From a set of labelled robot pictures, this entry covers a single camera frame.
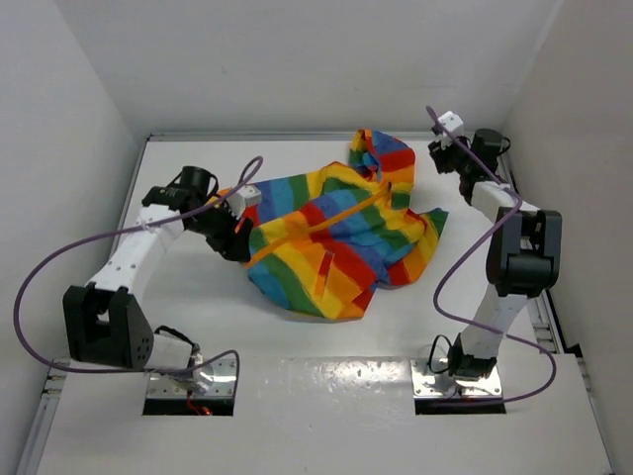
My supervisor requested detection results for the rainbow striped hooded jacket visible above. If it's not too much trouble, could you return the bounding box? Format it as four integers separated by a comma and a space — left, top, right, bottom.
243, 129, 448, 320

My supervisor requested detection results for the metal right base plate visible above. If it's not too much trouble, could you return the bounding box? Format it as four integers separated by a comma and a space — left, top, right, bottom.
409, 359, 502, 401

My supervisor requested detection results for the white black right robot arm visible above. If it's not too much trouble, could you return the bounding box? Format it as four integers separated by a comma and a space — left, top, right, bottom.
428, 126, 563, 379

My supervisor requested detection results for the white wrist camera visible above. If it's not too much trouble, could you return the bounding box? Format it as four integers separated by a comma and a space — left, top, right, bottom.
226, 185, 262, 214
431, 111, 465, 147

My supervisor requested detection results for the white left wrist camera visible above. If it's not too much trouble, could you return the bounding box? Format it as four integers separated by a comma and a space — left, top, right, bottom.
226, 185, 262, 214

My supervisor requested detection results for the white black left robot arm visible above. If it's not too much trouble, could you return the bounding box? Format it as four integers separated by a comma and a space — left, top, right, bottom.
62, 158, 262, 373

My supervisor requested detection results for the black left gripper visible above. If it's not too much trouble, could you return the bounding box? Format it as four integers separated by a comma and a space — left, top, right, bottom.
187, 198, 253, 260

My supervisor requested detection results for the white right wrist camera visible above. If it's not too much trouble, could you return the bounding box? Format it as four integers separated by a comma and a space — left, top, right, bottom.
431, 111, 465, 147

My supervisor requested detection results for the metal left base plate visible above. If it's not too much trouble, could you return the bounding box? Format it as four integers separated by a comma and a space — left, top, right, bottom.
146, 356, 237, 400

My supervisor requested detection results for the metal base plate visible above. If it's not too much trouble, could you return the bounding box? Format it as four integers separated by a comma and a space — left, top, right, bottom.
146, 356, 237, 400
409, 359, 502, 401

